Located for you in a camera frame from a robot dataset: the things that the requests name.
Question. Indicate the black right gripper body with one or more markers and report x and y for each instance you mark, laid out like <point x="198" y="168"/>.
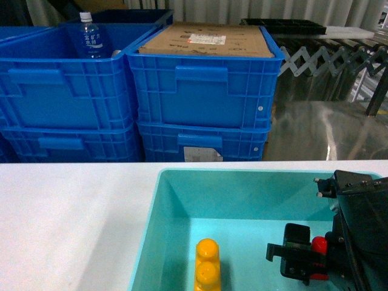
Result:
<point x="357" y="252"/>

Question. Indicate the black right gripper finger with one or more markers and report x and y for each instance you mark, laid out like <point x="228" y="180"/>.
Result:
<point x="298" y="260"/>

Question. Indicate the red toy block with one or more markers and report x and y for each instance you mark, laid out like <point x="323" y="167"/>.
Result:
<point x="319" y="244"/>

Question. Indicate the yellow toy block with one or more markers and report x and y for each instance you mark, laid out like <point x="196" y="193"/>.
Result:
<point x="207" y="275"/>

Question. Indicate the brown cardboard box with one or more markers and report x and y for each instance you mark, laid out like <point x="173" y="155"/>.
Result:
<point x="183" y="38"/>

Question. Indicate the turquoise plastic tray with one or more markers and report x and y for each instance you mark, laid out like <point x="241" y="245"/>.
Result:
<point x="242" y="211"/>

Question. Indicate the lower right blue crate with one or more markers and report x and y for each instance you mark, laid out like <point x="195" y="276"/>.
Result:
<point x="184" y="143"/>

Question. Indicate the grey scissor conveyor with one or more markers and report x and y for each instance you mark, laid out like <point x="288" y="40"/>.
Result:
<point x="323" y="60"/>

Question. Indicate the lower left blue crate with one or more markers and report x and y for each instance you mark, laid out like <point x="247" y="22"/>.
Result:
<point x="65" y="145"/>

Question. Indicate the blue crate with cardboard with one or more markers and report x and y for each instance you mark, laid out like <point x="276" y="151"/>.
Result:
<point x="206" y="91"/>

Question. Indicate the white foam sheet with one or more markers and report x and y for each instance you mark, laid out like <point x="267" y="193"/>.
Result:
<point x="335" y="32"/>

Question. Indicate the black plastic tray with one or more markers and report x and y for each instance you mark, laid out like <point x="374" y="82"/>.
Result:
<point x="287" y="26"/>

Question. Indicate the back blue crate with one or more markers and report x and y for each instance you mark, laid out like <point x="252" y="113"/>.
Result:
<point x="133" y="18"/>

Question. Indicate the clear water bottle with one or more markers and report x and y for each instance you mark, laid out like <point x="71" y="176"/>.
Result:
<point x="90" y="41"/>

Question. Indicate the upper left blue crate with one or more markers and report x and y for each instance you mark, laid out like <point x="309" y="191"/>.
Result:
<point x="48" y="82"/>

